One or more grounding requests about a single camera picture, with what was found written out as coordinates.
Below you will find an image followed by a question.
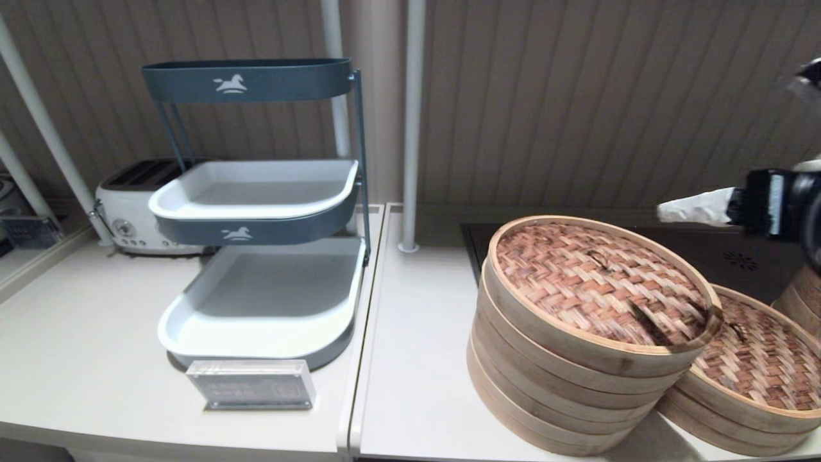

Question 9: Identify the white retro toaster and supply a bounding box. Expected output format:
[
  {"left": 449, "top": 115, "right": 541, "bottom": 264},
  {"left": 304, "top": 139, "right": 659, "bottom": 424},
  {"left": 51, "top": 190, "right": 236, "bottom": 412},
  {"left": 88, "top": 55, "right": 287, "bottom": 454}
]
[{"left": 93, "top": 158, "right": 216, "bottom": 257}]

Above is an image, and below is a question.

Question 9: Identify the short bamboo steamer with lid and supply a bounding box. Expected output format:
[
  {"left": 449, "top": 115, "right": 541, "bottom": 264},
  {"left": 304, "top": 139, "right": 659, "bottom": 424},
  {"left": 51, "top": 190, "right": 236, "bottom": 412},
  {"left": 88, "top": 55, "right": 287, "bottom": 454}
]
[{"left": 680, "top": 282, "right": 821, "bottom": 434}]

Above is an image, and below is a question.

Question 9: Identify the white slanted support pole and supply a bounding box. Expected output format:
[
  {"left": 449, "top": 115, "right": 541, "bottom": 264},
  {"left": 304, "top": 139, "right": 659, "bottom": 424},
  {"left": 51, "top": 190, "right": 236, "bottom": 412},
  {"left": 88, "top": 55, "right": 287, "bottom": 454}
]
[
  {"left": 0, "top": 132, "right": 55, "bottom": 222},
  {"left": 0, "top": 13, "right": 115, "bottom": 248}
]

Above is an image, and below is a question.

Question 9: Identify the clear acrylic warning sign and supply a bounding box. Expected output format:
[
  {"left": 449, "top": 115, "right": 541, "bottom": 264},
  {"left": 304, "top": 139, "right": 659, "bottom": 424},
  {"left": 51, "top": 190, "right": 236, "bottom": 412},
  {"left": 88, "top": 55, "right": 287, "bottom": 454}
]
[{"left": 186, "top": 359, "right": 316, "bottom": 411}]

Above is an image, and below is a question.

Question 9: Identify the bamboo steamer basket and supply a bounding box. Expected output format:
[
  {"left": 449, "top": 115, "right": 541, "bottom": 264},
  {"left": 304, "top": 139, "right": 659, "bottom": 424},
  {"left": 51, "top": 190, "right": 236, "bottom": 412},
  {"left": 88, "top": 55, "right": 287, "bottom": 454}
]
[
  {"left": 478, "top": 269, "right": 697, "bottom": 411},
  {"left": 659, "top": 385, "right": 821, "bottom": 458},
  {"left": 467, "top": 346, "right": 648, "bottom": 458},
  {"left": 471, "top": 314, "right": 668, "bottom": 437}
]

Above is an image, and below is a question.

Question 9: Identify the teal and white rack tray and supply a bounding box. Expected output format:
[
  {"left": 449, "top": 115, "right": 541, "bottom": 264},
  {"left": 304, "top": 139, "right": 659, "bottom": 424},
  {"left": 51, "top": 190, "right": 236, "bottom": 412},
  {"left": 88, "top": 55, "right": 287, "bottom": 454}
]
[
  {"left": 141, "top": 58, "right": 354, "bottom": 105},
  {"left": 148, "top": 159, "right": 360, "bottom": 248}
]

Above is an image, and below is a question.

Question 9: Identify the black induction cooktop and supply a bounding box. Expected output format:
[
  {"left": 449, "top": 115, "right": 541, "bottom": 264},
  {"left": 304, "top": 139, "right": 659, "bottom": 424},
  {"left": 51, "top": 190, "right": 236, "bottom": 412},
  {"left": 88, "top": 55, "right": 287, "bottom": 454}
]
[{"left": 462, "top": 221, "right": 809, "bottom": 302}]

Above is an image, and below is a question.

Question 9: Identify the grey square plastic tray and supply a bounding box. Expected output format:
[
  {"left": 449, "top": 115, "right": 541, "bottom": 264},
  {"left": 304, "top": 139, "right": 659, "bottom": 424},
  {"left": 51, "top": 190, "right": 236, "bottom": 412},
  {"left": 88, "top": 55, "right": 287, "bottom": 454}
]
[{"left": 157, "top": 237, "right": 368, "bottom": 373}]

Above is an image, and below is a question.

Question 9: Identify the small dark acrylic sign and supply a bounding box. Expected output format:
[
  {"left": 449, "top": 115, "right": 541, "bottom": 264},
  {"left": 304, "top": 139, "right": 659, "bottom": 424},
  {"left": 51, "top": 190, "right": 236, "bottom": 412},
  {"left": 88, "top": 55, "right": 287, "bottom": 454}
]
[{"left": 0, "top": 215, "right": 65, "bottom": 251}]

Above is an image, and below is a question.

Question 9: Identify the woven bamboo steamer lid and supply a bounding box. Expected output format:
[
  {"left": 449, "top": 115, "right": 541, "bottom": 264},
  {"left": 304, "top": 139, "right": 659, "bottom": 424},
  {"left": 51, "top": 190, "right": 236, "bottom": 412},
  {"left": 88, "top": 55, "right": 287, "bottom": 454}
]
[{"left": 482, "top": 215, "right": 724, "bottom": 379}]

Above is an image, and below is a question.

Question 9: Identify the white upright support pole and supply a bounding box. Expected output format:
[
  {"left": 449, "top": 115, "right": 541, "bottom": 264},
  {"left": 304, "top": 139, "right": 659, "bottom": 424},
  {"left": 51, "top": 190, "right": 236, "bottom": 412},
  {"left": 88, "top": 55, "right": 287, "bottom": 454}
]
[
  {"left": 396, "top": 0, "right": 428, "bottom": 254},
  {"left": 319, "top": 0, "right": 353, "bottom": 161}
]

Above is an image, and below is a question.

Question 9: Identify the bamboo steamer stack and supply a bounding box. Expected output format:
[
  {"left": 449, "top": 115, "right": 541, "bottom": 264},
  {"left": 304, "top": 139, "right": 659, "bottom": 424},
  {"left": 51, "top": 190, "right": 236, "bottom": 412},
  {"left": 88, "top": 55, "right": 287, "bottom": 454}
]
[{"left": 773, "top": 263, "right": 821, "bottom": 338}]

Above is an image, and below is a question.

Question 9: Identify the teal metal rack frame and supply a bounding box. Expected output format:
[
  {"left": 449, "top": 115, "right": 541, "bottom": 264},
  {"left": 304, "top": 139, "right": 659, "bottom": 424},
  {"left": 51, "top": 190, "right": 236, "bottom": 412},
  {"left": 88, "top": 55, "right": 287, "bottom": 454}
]
[{"left": 156, "top": 69, "right": 373, "bottom": 268}]

